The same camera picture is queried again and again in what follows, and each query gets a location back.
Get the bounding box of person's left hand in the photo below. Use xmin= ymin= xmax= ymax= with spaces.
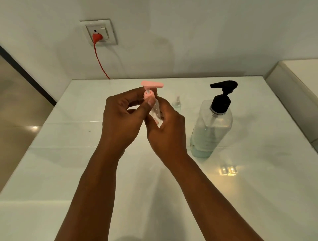
xmin=101 ymin=87 xmax=158 ymax=155

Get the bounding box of person's right hand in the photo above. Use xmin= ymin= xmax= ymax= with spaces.
xmin=144 ymin=96 xmax=187 ymax=164

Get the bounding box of small clear bottle pink pump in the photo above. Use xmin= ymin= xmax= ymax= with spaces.
xmin=141 ymin=80 xmax=164 ymax=127

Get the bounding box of person's right forearm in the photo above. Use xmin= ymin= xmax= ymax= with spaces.
xmin=163 ymin=151 xmax=264 ymax=241

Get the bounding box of person's left forearm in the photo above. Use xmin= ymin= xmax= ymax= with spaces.
xmin=54 ymin=145 xmax=125 ymax=241

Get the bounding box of small clear spray bottle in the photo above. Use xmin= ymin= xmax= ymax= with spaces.
xmin=172 ymin=95 xmax=182 ymax=111

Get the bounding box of large clear bottle black pump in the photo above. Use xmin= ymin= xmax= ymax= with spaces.
xmin=190 ymin=81 xmax=238 ymax=158

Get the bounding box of red cable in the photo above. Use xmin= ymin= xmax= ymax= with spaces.
xmin=93 ymin=41 xmax=110 ymax=80

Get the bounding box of white wall socket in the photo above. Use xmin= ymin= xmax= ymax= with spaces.
xmin=80 ymin=19 xmax=118 ymax=47

